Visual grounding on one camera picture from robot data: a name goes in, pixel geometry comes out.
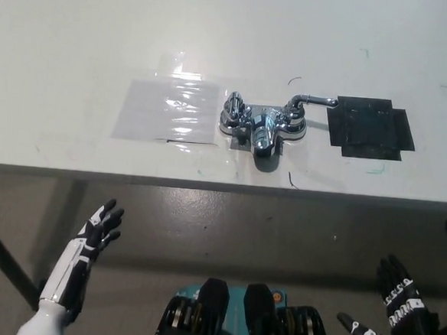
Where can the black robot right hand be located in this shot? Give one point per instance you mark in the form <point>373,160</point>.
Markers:
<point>411,334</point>

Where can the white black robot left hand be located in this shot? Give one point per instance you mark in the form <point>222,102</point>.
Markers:
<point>72,260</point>

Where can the robot left black torso block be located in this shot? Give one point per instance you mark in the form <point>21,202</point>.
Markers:
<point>210,308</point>

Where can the robot black torso block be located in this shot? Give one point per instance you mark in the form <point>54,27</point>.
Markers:
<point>263,316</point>
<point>210,308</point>

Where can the robot right black torso block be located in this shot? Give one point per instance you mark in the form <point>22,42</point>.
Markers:
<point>263,316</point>

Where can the chrome faucet body with spout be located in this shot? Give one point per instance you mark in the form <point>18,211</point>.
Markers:
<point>263,134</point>

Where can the black diagonal bar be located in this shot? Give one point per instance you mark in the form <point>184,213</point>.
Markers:
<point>6,261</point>

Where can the grey taped plastic sheet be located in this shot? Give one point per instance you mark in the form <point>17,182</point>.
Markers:
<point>162,111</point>

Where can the black tape patch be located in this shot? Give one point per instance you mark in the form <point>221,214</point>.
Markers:
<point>368,128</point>

